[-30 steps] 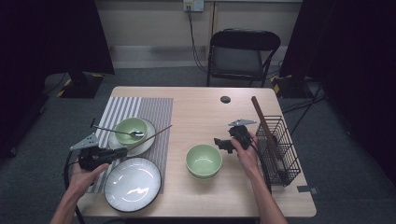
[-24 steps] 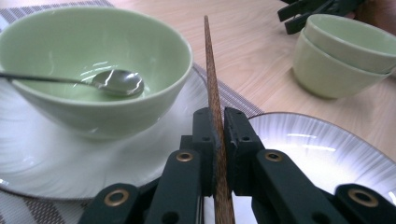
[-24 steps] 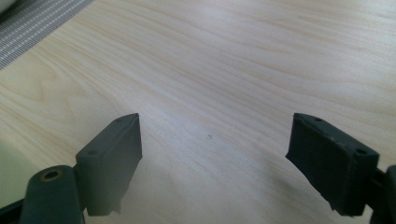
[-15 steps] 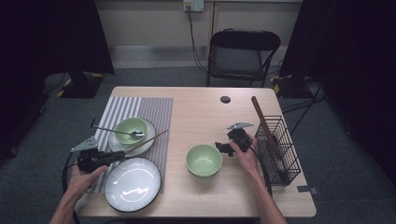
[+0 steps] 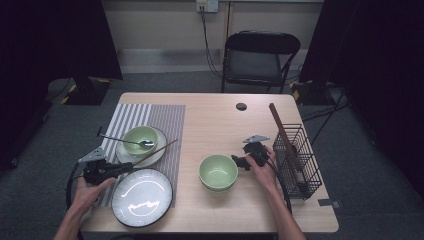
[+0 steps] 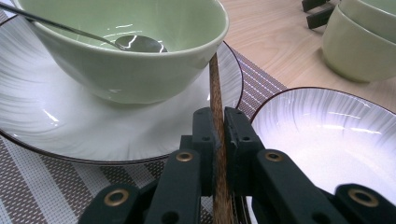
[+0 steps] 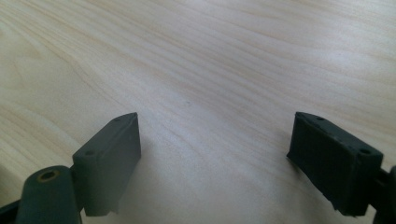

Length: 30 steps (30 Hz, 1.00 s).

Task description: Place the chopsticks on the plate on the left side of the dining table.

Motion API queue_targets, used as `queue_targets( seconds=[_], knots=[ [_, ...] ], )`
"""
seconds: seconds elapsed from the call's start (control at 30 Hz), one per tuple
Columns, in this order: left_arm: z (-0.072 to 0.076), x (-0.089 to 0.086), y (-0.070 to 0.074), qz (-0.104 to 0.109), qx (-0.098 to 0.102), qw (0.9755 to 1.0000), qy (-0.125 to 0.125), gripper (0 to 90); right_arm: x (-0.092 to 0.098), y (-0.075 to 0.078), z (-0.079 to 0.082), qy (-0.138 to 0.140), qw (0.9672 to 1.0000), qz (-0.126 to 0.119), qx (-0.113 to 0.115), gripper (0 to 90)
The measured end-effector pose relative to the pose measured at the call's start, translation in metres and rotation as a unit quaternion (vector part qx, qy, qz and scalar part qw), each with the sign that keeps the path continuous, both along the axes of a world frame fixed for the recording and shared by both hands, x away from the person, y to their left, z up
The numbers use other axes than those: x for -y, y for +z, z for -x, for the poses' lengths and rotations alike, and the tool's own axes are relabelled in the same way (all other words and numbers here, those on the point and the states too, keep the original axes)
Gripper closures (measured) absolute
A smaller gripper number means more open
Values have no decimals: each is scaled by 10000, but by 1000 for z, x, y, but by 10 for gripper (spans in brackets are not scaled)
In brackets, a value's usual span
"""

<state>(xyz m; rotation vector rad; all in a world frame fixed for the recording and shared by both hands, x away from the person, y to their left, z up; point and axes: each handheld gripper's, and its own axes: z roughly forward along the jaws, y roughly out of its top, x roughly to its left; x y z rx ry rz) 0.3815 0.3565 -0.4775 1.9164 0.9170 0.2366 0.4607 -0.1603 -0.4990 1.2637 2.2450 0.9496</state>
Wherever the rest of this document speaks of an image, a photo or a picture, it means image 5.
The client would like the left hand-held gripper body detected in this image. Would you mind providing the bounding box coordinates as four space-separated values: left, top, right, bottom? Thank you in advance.
77 147 111 187

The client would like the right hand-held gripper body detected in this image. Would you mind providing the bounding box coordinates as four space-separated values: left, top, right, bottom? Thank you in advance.
242 134 271 168

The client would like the brown wooden chopstick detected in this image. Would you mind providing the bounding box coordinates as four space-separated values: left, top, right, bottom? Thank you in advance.
269 102 303 174
269 102 302 174
132 139 179 167
268 102 301 173

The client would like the metal spoon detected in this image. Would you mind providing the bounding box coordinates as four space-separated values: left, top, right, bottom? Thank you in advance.
99 133 155 149
291 143 306 186

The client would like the green ceramic bowl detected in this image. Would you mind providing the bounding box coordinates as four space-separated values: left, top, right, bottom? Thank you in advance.
200 182 236 194
198 154 239 192
122 125 159 157

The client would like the white plate with black rim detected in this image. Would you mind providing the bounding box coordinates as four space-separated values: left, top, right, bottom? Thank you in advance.
111 168 174 229
115 126 168 169

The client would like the black wire basket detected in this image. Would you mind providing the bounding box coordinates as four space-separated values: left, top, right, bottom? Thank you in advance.
272 123 323 201

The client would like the person's right hand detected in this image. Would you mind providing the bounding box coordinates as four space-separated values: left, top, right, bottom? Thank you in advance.
247 146 280 197

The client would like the person's left hand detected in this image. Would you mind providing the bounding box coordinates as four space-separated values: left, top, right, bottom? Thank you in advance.
71 176 117 216

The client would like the grey striped placemat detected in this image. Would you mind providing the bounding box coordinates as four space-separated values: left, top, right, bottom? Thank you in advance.
96 103 186 208

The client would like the black stand base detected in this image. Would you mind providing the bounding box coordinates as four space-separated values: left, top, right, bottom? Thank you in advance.
289 79 338 107
60 75 112 107

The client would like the grey tape strip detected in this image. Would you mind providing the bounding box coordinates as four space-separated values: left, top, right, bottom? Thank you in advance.
318 198 342 210

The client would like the black folding chair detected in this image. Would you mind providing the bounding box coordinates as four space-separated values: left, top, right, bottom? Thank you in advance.
220 30 302 95

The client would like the black curtain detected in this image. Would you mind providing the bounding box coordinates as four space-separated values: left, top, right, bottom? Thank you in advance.
299 0 424 191
0 0 124 169

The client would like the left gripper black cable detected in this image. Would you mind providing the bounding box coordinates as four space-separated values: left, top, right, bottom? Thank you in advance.
65 162 84 240

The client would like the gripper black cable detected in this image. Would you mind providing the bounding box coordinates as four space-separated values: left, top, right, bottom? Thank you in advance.
65 162 84 240
263 156 294 215

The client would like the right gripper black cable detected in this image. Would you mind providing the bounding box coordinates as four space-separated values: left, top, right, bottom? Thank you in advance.
263 156 294 215

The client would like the black floor cable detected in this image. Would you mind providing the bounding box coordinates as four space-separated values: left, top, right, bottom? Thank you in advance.
299 84 350 146

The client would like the black socket cable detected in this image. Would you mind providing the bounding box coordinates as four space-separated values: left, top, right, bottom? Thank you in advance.
199 5 224 80

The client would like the pale wall conduit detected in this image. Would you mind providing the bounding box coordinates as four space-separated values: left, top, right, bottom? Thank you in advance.
225 1 233 61

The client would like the white wall socket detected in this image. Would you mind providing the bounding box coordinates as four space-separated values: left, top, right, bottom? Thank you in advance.
195 0 219 14

